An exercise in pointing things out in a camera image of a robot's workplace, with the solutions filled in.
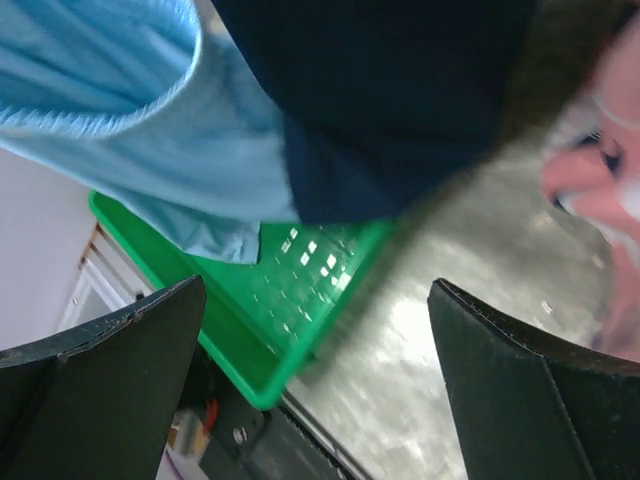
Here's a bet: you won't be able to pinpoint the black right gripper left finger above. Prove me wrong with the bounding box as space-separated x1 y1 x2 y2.
1 277 206 480

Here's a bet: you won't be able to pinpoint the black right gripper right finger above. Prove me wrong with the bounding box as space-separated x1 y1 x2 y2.
428 279 639 479

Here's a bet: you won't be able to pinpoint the light blue shorts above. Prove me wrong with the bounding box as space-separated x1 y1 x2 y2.
1 1 298 264

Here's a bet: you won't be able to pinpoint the pink floral shorts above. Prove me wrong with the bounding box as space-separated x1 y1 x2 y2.
542 14 639 361

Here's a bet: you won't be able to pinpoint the navy blue shorts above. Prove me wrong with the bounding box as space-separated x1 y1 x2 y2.
215 0 538 224

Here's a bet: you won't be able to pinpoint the green plastic tray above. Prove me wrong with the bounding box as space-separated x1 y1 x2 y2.
89 192 396 410

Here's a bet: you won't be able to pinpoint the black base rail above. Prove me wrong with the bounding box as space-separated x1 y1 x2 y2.
167 346 371 479

